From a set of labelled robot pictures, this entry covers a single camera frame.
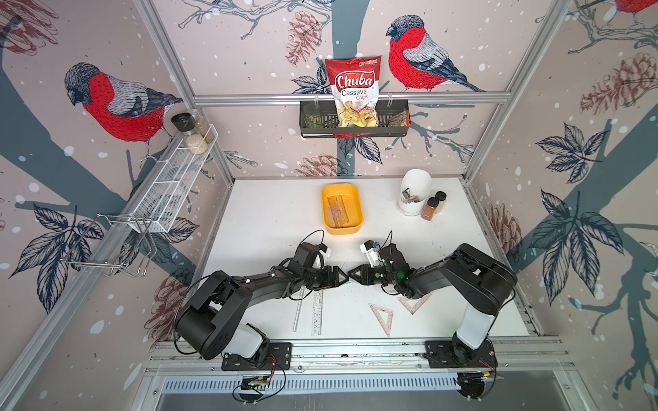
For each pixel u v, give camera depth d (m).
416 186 1.07
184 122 0.78
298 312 0.82
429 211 1.01
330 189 1.12
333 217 1.07
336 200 1.14
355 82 0.81
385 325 0.80
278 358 0.73
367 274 0.80
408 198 1.04
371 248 0.85
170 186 0.76
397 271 0.73
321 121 0.93
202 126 0.85
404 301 0.84
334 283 0.76
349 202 1.11
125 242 0.67
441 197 1.01
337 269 0.80
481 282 0.49
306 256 0.71
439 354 0.73
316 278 0.76
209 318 0.43
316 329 0.79
